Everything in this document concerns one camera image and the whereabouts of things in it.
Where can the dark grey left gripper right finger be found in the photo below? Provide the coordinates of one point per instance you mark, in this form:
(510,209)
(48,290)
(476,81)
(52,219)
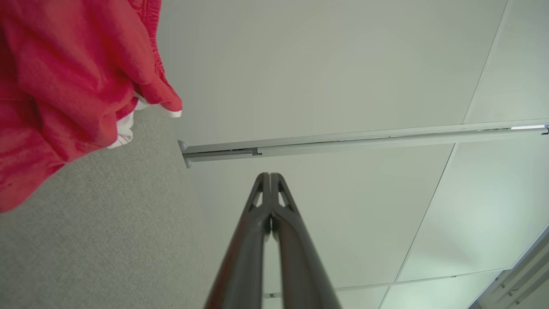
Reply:
(300,274)

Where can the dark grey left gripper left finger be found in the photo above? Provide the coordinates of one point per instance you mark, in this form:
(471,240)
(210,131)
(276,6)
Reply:
(244,266)

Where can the red shorts with white trim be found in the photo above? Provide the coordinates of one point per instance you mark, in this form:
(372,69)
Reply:
(64,86)

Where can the grey cylindrical post foot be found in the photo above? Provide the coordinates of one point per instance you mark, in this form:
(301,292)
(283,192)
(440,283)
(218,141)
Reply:
(188,163)
(182,146)

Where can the grey metal partition post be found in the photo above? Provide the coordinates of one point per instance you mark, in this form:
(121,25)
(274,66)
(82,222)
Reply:
(343,143)

